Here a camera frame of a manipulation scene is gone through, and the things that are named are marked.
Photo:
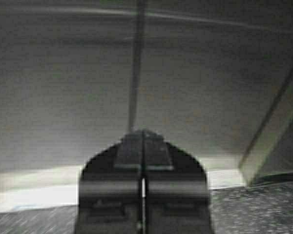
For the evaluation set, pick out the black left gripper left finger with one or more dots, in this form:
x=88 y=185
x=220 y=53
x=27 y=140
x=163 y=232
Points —
x=109 y=192

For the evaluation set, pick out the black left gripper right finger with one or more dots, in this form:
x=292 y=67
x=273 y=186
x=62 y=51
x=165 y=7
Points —
x=177 y=191

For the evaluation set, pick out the stainless steel elevator door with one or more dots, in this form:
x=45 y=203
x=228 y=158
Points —
x=216 y=80

